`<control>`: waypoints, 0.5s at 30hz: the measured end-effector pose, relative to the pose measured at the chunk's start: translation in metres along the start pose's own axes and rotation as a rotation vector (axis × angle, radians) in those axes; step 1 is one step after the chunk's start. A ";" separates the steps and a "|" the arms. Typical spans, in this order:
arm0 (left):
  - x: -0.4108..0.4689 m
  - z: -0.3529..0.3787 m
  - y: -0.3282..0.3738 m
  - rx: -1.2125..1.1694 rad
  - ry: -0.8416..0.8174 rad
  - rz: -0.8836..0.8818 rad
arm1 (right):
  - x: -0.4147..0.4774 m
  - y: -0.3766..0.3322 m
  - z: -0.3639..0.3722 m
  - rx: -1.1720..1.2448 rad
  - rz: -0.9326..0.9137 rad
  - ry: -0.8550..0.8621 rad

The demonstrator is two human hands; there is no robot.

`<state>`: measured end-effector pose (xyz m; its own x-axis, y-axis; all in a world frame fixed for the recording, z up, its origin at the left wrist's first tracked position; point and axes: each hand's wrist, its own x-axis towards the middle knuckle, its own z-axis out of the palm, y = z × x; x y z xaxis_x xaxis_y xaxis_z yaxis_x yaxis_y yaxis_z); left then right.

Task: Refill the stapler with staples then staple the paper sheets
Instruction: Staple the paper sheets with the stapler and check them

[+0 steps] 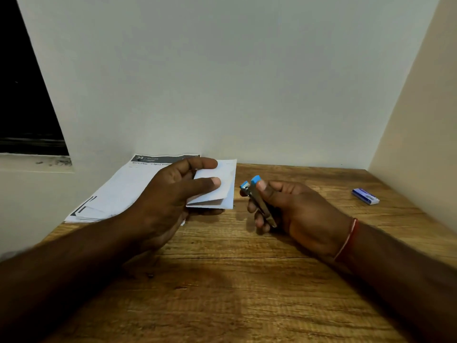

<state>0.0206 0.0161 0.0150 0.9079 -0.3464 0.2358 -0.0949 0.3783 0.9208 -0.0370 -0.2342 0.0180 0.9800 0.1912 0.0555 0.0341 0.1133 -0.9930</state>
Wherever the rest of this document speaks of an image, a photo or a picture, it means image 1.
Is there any white paper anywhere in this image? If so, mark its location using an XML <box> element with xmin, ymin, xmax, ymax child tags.
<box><xmin>186</xmin><ymin>159</ymin><xmax>237</xmax><ymax>210</ymax></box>

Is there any dark window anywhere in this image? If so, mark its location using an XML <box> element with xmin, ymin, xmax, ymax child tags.
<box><xmin>0</xmin><ymin>0</ymin><xmax>70</xmax><ymax>156</ymax></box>

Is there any person's left forearm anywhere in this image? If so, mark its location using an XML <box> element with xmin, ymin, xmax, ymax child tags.
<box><xmin>0</xmin><ymin>211</ymin><xmax>150</xmax><ymax>343</ymax></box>

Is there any person's right forearm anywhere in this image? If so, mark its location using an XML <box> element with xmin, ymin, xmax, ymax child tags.
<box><xmin>336</xmin><ymin>219</ymin><xmax>457</xmax><ymax>343</ymax></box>

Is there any blue and white staple box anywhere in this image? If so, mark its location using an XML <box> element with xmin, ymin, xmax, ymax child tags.
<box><xmin>352</xmin><ymin>188</ymin><xmax>380</xmax><ymax>206</ymax></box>

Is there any stack of printed paper sheets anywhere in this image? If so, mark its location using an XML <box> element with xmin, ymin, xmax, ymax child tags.
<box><xmin>64</xmin><ymin>154</ymin><xmax>201</xmax><ymax>226</ymax></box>

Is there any person's left hand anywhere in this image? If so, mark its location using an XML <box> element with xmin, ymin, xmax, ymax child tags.
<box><xmin>129</xmin><ymin>157</ymin><xmax>225</xmax><ymax>252</ymax></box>

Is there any red thread bracelet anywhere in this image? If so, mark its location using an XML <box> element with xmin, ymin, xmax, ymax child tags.
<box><xmin>334</xmin><ymin>218</ymin><xmax>358</xmax><ymax>262</ymax></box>

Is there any person's right hand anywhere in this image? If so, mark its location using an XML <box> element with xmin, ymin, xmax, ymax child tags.
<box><xmin>239</xmin><ymin>180</ymin><xmax>354</xmax><ymax>263</ymax></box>

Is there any silver stapler with blue tips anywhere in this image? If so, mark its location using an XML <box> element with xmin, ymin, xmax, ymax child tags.
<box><xmin>240</xmin><ymin>175</ymin><xmax>278</xmax><ymax>228</ymax></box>

